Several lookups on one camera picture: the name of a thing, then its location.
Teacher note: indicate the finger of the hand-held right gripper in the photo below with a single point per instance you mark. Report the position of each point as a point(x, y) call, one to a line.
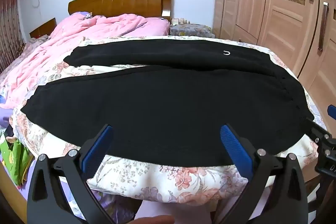
point(319, 132)
point(332, 111)

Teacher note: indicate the pink blanket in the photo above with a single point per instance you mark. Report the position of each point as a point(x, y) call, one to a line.
point(78, 37)

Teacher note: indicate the person's left hand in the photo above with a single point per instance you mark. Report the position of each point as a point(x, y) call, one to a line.
point(155, 220)

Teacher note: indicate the small wooden bedside cabinet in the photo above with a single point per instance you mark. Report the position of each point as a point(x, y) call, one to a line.
point(43, 27)

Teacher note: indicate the wooden wardrobe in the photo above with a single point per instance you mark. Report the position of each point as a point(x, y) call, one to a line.
point(275, 16)

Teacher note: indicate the red patterned curtain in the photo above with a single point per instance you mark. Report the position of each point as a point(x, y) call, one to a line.
point(9, 29)

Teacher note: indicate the black pants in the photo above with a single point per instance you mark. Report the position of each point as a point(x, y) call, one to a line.
point(157, 108)

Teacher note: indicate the green bag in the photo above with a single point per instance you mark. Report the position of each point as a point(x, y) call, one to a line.
point(13, 158)

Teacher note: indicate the floral quilt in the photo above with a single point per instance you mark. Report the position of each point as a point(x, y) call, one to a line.
point(157, 182)

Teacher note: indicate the nightstand with floral cover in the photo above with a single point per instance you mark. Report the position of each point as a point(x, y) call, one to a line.
point(190, 29)

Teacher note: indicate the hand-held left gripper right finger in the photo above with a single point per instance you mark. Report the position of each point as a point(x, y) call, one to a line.
point(235, 148)

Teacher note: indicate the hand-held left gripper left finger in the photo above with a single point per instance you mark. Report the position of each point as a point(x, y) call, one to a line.
point(97, 146)

